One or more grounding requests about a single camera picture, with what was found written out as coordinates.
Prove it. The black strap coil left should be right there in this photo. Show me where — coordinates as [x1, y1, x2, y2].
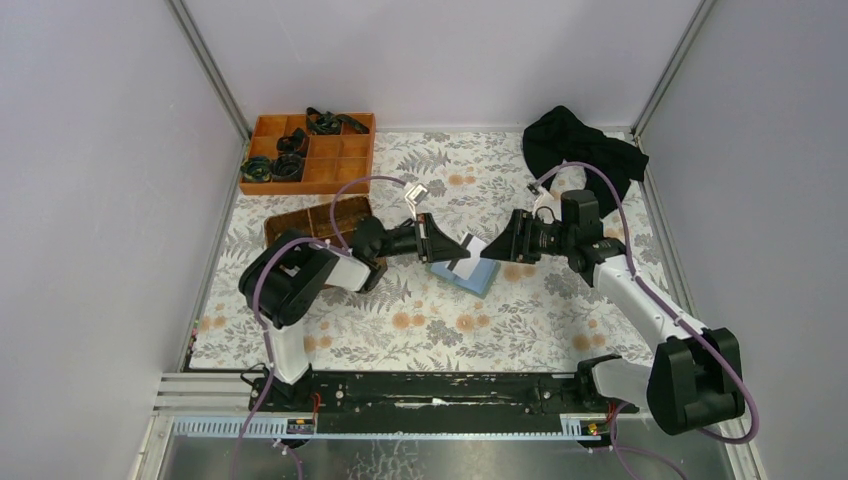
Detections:
[241, 156, 276, 184]

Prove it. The black strap coil middle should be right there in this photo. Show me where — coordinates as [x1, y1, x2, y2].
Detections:
[277, 128, 311, 158]

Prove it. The orange divided tray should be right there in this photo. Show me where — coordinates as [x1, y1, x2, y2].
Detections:
[239, 111, 376, 195]

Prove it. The white card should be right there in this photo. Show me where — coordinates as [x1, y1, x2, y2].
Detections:
[450, 232, 488, 280]

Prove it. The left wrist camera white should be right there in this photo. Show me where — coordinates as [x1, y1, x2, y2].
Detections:
[403, 182, 429, 219]

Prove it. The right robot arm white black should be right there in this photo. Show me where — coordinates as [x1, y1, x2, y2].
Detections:
[480, 190, 746, 435]

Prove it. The black strap coil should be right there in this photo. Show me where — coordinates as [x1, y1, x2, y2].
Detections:
[273, 153, 307, 183]
[241, 156, 276, 184]
[277, 128, 311, 158]

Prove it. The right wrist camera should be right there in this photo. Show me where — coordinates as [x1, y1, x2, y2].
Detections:
[528, 182, 559, 214]

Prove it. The woven brown basket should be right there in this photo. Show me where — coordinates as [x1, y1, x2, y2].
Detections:
[240, 196, 386, 297]

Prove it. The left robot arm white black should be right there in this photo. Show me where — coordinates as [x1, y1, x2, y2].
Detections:
[238, 213, 471, 385]

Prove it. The black strap coil lower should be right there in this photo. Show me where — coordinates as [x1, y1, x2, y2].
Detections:
[273, 153, 307, 183]

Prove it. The floral table mat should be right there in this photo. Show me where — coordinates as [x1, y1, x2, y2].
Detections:
[188, 132, 652, 372]

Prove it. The black strap top tray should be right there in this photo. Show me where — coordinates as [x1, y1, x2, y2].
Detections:
[305, 107, 371, 137]

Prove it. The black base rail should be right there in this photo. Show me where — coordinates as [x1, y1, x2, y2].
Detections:
[241, 364, 620, 427]

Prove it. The white slotted cable duct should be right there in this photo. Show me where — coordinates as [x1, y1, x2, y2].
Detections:
[172, 415, 609, 442]

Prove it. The green card holder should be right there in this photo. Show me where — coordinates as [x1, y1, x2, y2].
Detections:
[427, 259, 500, 298]

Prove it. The black cloth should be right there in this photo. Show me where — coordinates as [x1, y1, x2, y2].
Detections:
[522, 105, 649, 199]

